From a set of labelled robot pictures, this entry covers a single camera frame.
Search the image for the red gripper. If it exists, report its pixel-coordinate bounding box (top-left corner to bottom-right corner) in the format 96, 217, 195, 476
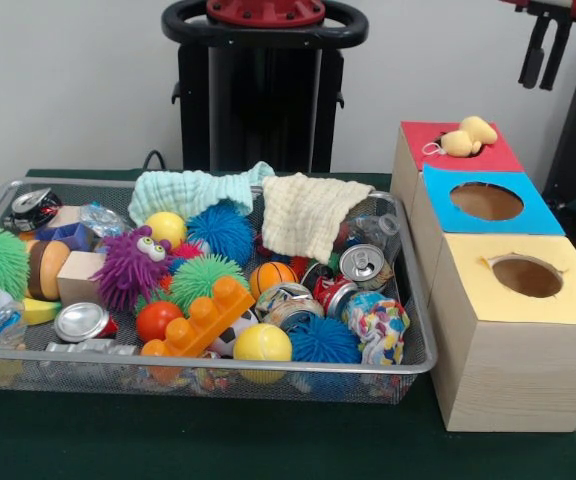
503, 0, 576, 92

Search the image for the small yellow duck plush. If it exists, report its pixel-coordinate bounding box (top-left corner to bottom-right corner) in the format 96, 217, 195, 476
423, 115, 500, 159

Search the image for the cream yellow waffle cloth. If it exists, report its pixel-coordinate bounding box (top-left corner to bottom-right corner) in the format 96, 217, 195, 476
261, 173, 376, 264

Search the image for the mint green waffle cloth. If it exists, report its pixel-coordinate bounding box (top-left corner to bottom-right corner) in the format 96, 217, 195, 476
128, 162, 277, 226

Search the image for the clear mesh bin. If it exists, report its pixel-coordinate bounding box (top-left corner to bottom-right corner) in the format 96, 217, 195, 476
0, 178, 439, 405

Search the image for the wooden box with three holes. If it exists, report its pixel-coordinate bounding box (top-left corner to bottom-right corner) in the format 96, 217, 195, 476
391, 121, 576, 433

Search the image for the small orange basketball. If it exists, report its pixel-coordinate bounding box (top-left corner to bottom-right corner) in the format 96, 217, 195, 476
249, 261, 299, 299

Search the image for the blue spiky rubber ball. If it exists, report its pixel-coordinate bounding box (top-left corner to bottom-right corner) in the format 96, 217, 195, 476
288, 315, 362, 363
185, 203, 256, 266

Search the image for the small green spiky ball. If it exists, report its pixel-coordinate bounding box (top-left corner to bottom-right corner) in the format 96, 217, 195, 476
168, 253, 249, 311

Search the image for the yellow smiley ball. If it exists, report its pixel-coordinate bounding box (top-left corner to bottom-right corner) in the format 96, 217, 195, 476
143, 212, 187, 249

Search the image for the small soccer ball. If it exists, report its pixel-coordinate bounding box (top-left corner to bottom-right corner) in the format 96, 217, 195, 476
211, 310, 259, 358

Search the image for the orange plastic toy block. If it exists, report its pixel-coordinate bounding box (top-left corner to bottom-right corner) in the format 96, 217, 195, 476
140, 277, 256, 359

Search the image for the purple spiky monster toy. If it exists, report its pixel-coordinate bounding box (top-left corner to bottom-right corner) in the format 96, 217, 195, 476
91, 225, 174, 314

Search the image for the small red orange ball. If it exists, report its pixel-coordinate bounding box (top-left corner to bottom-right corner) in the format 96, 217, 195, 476
135, 300, 184, 343

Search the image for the dark green tablecloth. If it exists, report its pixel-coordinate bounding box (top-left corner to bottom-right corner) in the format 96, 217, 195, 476
0, 168, 576, 480

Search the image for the colourful rope knot toy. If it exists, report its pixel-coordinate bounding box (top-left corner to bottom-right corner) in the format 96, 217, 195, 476
343, 292, 411, 366

